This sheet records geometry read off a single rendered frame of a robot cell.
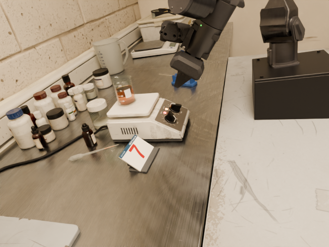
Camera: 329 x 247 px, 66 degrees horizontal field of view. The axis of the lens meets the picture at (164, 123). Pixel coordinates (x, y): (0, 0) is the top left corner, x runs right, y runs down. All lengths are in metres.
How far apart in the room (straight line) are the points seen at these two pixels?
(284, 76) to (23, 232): 0.64
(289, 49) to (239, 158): 0.31
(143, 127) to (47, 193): 0.27
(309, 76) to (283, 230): 0.36
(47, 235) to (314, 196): 0.48
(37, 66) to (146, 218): 0.78
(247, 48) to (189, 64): 1.60
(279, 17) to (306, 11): 1.35
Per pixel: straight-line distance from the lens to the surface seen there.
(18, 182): 0.73
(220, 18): 0.51
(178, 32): 0.51
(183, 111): 0.72
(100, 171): 0.63
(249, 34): 2.03
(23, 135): 0.84
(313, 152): 0.62
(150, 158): 0.61
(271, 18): 0.70
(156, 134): 0.65
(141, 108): 0.66
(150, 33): 1.74
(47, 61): 1.15
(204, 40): 0.52
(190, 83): 0.95
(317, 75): 0.68
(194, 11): 0.46
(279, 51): 0.74
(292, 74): 0.68
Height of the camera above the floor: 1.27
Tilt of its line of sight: 30 degrees down
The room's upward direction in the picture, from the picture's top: 12 degrees counter-clockwise
